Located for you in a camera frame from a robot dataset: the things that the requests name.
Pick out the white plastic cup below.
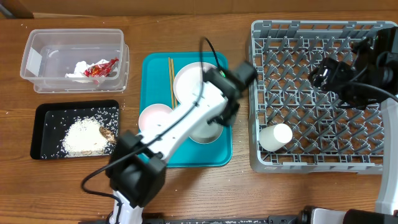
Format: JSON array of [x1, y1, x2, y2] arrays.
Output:
[[259, 123, 293, 152]]

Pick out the pink bowl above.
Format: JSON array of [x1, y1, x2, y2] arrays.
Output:
[[138, 103, 172, 131]]

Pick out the brown food scrap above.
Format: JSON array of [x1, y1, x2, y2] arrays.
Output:
[[99, 126, 117, 144]]

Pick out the red snack wrapper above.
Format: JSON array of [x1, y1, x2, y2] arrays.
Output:
[[83, 58, 119, 77]]

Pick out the white rice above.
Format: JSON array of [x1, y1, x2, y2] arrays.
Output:
[[65, 119, 108, 152]]

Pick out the white napkin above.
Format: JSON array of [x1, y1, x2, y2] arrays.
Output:
[[65, 59, 108, 78]]

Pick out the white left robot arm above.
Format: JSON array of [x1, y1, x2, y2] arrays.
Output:
[[106, 61, 257, 223]]

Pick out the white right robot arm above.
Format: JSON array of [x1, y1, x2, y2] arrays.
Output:
[[299, 27, 397, 223]]

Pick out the grey dishwasher rack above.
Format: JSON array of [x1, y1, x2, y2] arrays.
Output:
[[248, 20, 394, 174]]

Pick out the large white plate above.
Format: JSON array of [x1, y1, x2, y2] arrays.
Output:
[[174, 62, 216, 104]]

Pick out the wooden chopstick left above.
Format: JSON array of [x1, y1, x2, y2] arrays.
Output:
[[168, 57, 175, 109]]

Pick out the black tray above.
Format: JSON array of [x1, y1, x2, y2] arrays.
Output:
[[30, 100, 119, 160]]

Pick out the clear plastic bin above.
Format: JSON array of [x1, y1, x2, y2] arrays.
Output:
[[20, 29, 129, 93]]

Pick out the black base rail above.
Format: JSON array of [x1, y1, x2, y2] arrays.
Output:
[[77, 205, 398, 224]]

